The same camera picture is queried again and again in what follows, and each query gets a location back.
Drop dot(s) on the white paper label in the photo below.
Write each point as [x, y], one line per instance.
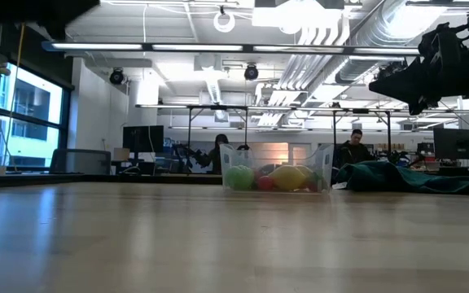
[339, 185]

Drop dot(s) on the yellow toy lemon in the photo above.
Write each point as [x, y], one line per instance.
[287, 178]
[307, 171]

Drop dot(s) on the black background robot arm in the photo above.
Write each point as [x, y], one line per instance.
[189, 154]

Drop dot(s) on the green toy lime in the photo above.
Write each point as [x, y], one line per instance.
[239, 177]

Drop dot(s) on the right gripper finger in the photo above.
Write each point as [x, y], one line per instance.
[405, 77]
[417, 97]

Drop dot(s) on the dark green cloth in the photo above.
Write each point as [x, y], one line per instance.
[381, 175]

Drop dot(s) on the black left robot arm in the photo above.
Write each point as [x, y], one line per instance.
[23, 12]

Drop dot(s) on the clear plastic container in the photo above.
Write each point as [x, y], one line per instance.
[234, 156]

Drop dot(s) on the person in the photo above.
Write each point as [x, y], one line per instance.
[218, 156]
[354, 152]

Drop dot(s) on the long ceiling light bar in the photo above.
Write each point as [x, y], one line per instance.
[96, 46]

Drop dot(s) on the red storage box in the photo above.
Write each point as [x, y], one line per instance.
[423, 158]

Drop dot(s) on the black ceiling track light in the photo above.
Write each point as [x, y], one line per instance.
[387, 68]

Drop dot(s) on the black metal rig frame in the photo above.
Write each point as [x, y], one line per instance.
[334, 130]
[189, 122]

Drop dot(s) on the large black computer monitor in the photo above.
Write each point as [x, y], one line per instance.
[456, 144]

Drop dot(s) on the small black computer monitor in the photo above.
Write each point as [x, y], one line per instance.
[143, 138]

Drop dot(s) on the black round ceiling fixture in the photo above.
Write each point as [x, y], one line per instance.
[117, 76]
[251, 72]

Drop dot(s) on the large room window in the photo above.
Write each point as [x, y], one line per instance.
[31, 93]

